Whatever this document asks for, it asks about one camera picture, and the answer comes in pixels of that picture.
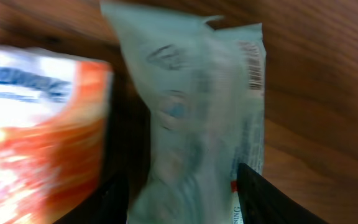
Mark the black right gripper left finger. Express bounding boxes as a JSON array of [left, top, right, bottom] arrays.
[[53, 170, 129, 224]]

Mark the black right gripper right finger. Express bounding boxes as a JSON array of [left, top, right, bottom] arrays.
[[236, 163, 328, 224]]

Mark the mint green wipes packet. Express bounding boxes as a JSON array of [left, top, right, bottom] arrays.
[[101, 1, 266, 224]]

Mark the orange white Kleenex tissue pack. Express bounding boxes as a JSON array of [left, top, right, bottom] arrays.
[[0, 45, 113, 223]]

